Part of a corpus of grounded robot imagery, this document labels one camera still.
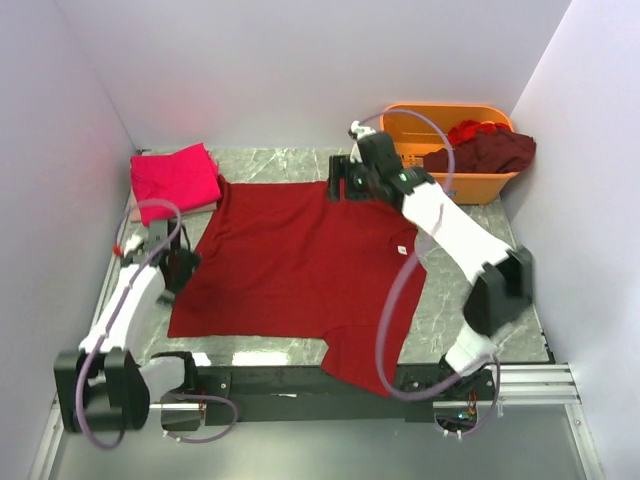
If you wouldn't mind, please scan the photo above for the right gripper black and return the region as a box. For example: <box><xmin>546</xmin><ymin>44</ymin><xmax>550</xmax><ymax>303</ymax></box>
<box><xmin>325</xmin><ymin>156</ymin><xmax>380</xmax><ymax>204</ymax></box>

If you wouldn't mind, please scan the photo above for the red t shirt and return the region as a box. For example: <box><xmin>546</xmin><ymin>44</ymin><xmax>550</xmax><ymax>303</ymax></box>
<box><xmin>168</xmin><ymin>181</ymin><xmax>426</xmax><ymax>395</ymax></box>

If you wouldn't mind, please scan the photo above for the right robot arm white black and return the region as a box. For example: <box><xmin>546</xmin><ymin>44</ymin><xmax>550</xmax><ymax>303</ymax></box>
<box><xmin>348</xmin><ymin>122</ymin><xmax>534</xmax><ymax>401</ymax></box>

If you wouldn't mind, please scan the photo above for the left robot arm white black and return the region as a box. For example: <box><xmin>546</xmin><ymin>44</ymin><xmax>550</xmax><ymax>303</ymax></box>
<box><xmin>53</xmin><ymin>220</ymin><xmax>200</xmax><ymax>433</ymax></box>

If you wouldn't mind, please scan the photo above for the orange plastic basket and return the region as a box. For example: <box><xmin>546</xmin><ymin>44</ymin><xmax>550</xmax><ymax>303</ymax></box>
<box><xmin>380</xmin><ymin>104</ymin><xmax>519</xmax><ymax>205</ymax></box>

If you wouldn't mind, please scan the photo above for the folded pink t shirt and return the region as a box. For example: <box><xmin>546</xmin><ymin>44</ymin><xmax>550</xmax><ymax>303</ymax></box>
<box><xmin>130</xmin><ymin>143</ymin><xmax>222</xmax><ymax>213</ymax></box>

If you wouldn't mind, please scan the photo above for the bright red cloth in basket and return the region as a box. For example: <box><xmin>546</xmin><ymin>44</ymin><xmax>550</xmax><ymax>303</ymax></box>
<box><xmin>447</xmin><ymin>120</ymin><xmax>512</xmax><ymax>146</ymax></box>

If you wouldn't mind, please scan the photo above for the dark maroon t shirt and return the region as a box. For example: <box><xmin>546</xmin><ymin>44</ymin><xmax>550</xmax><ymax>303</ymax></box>
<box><xmin>453</xmin><ymin>129</ymin><xmax>536</xmax><ymax>174</ymax></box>

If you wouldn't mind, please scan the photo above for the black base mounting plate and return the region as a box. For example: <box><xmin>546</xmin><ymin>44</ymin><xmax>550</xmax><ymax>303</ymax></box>
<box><xmin>139</xmin><ymin>363</ymin><xmax>497</xmax><ymax>431</ymax></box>

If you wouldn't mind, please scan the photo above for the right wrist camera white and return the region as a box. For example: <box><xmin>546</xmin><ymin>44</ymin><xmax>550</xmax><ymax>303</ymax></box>
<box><xmin>348</xmin><ymin>120</ymin><xmax>376</xmax><ymax>142</ymax></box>

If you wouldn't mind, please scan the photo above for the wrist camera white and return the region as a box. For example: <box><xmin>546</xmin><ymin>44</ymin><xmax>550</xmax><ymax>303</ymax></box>
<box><xmin>348</xmin><ymin>120</ymin><xmax>376</xmax><ymax>142</ymax></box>
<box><xmin>112</xmin><ymin>234</ymin><xmax>144</xmax><ymax>258</ymax></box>

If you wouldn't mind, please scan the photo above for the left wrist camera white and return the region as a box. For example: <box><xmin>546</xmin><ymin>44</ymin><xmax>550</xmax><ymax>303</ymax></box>
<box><xmin>112</xmin><ymin>234</ymin><xmax>144</xmax><ymax>258</ymax></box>

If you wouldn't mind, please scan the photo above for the aluminium rail frame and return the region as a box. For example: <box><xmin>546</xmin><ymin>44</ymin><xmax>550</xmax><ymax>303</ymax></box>
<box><xmin>52</xmin><ymin>363</ymin><xmax>584</xmax><ymax>407</ymax></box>

